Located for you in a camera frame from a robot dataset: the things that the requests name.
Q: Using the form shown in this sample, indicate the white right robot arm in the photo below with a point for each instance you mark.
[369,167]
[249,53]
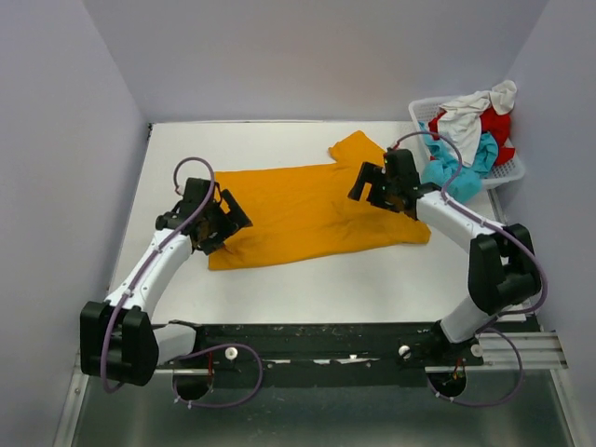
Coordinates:
[501,270]

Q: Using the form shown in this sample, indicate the turquoise t shirt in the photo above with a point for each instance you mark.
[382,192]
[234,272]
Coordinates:
[444,163]

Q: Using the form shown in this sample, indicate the white t shirt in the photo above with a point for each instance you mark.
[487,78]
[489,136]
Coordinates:
[502,97]

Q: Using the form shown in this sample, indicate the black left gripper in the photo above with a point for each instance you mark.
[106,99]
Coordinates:
[232,221]

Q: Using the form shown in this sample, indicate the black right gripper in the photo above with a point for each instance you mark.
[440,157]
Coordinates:
[370,172]

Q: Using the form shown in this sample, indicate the aluminium rail frame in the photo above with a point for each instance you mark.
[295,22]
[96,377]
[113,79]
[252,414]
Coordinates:
[515,398]

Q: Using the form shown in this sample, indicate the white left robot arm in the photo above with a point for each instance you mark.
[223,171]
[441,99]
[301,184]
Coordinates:
[118,341]

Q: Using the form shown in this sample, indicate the red t shirt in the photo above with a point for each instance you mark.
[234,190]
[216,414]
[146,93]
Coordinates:
[465,125]

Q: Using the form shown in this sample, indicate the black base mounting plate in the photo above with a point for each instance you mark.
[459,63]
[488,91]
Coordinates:
[318,355]

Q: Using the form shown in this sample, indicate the yellow t shirt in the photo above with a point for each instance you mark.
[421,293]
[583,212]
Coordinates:
[302,213]

